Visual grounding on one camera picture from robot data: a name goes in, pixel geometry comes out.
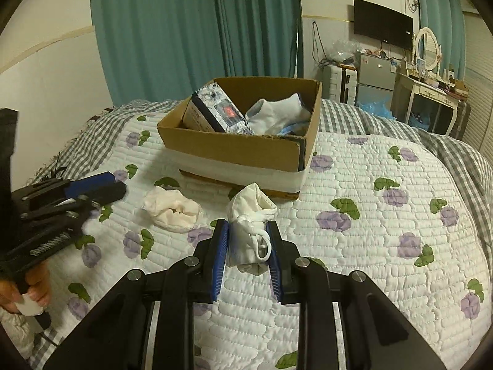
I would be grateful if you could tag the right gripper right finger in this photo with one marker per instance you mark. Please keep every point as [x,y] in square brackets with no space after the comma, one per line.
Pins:
[348,312]

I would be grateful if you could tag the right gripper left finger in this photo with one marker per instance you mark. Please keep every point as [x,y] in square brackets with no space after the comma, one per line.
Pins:
[143,312]

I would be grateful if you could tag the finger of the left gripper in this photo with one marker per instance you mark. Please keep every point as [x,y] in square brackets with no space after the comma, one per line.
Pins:
[88,184]
[104,195]

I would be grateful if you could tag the white sock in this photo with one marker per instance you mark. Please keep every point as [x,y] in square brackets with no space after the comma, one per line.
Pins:
[249,243]

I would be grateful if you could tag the light blue mesh sock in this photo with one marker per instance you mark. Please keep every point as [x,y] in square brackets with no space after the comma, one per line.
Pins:
[271,117]

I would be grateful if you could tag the person left hand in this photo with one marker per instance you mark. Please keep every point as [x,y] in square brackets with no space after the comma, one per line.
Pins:
[37,286]

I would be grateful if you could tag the cream crumpled sock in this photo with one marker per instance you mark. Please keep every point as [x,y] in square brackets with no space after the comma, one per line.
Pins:
[171,210]

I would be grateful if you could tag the floral patterned tissue box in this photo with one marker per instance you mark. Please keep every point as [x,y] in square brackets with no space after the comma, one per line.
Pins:
[211,110]

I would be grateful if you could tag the brown cardboard box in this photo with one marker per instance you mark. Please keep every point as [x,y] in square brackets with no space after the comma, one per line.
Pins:
[278,164]

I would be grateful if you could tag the blue white packet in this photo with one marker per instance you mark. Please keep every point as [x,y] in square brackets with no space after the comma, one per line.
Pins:
[298,129]

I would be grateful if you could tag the grey checkered blanket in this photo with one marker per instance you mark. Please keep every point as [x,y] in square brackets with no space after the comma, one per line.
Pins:
[470,170]

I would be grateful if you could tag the box of blue bags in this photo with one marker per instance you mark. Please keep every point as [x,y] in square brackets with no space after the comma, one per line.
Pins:
[378,109]

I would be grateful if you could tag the white suitcase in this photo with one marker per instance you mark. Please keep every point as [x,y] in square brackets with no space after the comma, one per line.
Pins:
[340,83]

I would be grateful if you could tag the silver mini fridge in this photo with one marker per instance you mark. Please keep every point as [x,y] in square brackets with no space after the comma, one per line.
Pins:
[376,77]

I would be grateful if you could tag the white dressing table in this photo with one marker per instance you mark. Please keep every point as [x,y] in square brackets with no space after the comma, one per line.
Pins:
[428,108]

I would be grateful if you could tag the clear plastic bag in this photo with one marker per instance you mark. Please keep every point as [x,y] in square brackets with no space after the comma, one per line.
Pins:
[343,51]

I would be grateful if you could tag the oval vanity mirror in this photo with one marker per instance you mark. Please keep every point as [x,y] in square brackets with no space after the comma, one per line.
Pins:
[426,50]

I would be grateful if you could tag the teal window curtain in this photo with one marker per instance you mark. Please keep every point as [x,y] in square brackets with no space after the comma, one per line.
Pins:
[446,19]

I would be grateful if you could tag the black wall television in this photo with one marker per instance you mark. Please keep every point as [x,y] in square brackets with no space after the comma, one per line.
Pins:
[383,24]

